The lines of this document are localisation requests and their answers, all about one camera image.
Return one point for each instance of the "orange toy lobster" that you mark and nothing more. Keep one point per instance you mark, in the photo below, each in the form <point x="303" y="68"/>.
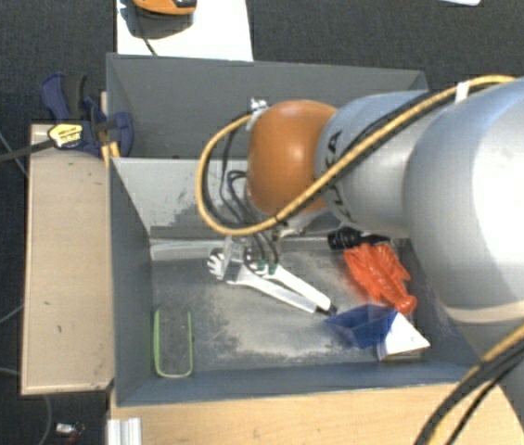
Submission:
<point x="377" y="271"/>

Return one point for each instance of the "white flat box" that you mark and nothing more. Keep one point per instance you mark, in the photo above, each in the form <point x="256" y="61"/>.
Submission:
<point x="405" y="336"/>

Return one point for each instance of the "pale wood flat board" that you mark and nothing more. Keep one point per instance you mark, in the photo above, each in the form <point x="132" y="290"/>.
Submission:
<point x="67" y="267"/>

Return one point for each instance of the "grey metal bin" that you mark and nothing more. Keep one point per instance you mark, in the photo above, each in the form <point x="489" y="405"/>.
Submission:
<point x="252" y="336"/>

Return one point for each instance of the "black cylinder on white bracket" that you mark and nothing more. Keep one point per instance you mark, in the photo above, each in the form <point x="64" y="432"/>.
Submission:
<point x="345" y="238"/>

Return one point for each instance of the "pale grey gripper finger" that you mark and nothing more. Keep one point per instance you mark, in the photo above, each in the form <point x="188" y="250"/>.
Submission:
<point x="178" y="251"/>

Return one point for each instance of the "white long tool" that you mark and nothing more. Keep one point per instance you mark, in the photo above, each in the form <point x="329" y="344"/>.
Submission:
<point x="289" y="292"/>

